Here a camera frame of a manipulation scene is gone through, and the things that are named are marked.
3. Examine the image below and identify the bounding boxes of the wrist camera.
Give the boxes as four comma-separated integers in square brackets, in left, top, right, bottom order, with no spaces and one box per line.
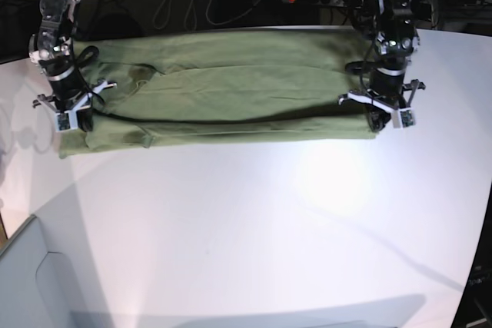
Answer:
[55,112,72,132]
[391,108,416,129]

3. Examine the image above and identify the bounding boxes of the green T-shirt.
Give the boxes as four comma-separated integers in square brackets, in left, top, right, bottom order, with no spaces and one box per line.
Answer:
[59,29,375,157]

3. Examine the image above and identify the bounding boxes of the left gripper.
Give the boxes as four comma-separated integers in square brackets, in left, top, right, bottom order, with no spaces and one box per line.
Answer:
[337,66,426,131]

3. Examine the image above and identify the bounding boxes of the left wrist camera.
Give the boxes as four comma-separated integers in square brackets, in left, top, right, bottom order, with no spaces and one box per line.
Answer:
[391,108,416,129]

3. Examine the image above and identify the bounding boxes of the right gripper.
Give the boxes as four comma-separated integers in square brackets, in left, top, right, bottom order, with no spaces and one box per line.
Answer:
[32,70,118,131]

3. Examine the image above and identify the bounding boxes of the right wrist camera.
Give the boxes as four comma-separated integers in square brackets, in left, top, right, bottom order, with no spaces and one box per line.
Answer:
[55,112,72,132]

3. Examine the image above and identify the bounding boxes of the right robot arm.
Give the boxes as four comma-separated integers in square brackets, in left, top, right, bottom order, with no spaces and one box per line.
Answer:
[29,0,116,132]

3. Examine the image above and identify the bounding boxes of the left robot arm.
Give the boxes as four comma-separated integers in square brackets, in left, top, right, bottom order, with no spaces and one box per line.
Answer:
[339,0,426,133]

